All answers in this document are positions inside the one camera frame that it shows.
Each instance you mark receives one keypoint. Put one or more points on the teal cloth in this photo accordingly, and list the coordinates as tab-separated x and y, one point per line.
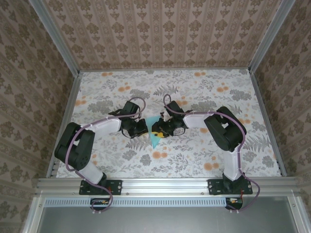
150	125

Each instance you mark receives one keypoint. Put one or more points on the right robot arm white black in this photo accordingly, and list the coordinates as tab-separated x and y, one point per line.
232	165

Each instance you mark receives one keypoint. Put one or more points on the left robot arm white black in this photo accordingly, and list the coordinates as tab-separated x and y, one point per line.
91	173

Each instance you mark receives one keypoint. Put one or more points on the floral table cover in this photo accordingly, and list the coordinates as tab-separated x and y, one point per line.
170	167

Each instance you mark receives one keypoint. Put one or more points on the grey metal panel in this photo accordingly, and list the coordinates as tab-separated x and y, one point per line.
165	221

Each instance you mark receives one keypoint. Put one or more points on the aluminium front rail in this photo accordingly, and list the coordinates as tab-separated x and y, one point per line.
165	185

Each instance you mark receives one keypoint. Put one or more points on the aluminium back rail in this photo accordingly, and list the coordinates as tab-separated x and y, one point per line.
165	70

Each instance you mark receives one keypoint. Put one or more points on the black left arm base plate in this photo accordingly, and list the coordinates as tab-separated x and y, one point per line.
116	188

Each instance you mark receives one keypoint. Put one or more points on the aluminium side rail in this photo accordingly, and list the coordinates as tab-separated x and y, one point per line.
266	121
66	121

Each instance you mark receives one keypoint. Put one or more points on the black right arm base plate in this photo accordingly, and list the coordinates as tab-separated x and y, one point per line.
213	188

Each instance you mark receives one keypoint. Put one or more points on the aluminium corner post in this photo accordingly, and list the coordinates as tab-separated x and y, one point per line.
271	36
57	36

